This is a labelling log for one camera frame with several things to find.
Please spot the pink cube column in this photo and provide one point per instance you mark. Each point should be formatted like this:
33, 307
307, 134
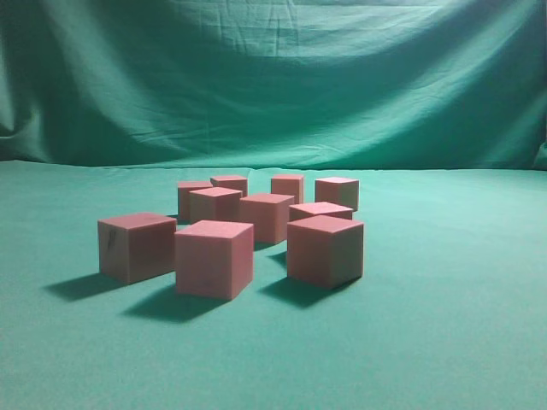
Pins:
235, 182
338, 190
312, 209
214, 258
268, 213
136, 247
183, 193
325, 251

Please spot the pink cube from column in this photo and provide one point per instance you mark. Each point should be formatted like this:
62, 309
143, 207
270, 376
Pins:
289, 184

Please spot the pink cube later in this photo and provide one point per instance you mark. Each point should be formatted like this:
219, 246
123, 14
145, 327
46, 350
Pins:
216, 203

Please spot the green cloth backdrop and cover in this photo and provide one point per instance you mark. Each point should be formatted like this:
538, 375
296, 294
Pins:
438, 108

